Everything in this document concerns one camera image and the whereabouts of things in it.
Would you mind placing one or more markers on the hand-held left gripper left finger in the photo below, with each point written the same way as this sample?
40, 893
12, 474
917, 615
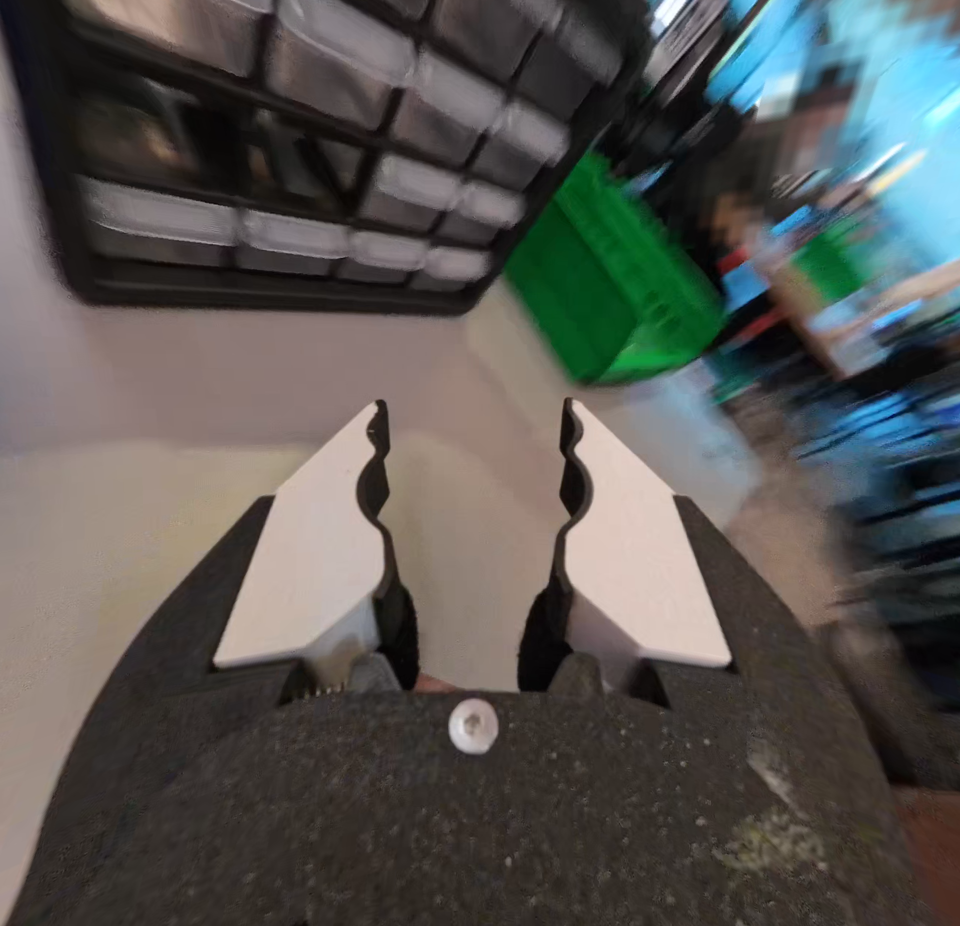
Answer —
307, 566

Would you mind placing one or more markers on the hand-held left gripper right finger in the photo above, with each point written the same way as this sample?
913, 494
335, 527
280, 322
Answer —
637, 566

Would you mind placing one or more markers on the green plastic bin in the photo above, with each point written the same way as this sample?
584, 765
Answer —
615, 296

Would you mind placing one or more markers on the black drawer cabinet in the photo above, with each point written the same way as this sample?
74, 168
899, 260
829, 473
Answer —
225, 298

